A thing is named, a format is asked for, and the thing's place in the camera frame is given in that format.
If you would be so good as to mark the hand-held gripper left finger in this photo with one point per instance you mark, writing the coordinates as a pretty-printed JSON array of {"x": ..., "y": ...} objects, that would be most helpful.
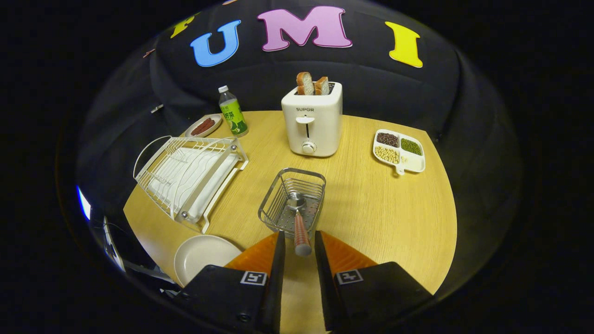
[{"x": 278, "y": 287}]

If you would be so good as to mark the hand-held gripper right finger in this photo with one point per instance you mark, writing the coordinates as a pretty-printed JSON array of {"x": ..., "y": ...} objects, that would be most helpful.
[{"x": 322, "y": 287}]

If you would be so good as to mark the cream round plate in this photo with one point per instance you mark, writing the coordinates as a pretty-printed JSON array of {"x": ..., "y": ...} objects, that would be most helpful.
[{"x": 199, "y": 257}]

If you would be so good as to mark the white divided dish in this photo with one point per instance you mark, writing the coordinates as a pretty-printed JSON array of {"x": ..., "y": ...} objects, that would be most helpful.
[{"x": 413, "y": 163}]

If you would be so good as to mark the small oval white dish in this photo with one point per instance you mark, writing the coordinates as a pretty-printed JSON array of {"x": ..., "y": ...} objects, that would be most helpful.
[{"x": 214, "y": 130}]

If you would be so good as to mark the heap of soy beans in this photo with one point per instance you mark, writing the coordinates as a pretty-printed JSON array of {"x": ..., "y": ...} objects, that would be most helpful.
[{"x": 386, "y": 155}]

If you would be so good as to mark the white toaster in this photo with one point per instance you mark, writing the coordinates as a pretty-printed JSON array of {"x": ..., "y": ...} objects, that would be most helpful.
[{"x": 315, "y": 134}]

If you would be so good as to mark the heap of red beans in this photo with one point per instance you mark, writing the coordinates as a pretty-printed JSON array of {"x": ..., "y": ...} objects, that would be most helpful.
[{"x": 387, "y": 139}]

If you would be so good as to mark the heap of green beans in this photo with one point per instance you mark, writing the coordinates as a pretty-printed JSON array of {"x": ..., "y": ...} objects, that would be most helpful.
[{"x": 411, "y": 146}]

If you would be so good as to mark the green tea bottle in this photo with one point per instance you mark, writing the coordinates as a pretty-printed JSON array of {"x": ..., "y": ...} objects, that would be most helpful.
[{"x": 233, "y": 118}]

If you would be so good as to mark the red sausage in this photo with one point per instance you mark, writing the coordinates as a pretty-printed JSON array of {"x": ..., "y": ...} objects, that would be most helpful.
[{"x": 203, "y": 126}]

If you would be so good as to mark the bread slice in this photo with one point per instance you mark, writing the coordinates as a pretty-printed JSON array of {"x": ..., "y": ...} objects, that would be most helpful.
[
  {"x": 321, "y": 86},
  {"x": 305, "y": 83}
]

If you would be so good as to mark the white clip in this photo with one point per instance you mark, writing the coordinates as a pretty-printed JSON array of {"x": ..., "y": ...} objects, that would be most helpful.
[{"x": 157, "y": 108}]

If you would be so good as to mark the pink clip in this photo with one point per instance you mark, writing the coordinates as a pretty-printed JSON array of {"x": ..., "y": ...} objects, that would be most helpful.
[{"x": 149, "y": 53}]

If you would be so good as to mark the grey metal frame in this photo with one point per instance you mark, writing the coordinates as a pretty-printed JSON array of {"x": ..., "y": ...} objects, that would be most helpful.
[{"x": 113, "y": 246}]

